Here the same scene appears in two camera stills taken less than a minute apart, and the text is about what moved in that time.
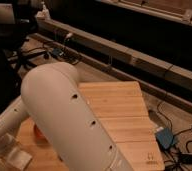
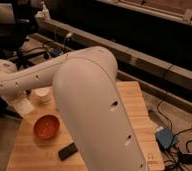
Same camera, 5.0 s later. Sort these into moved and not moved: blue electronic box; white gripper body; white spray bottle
Moved: white gripper body
Not moved: blue electronic box; white spray bottle
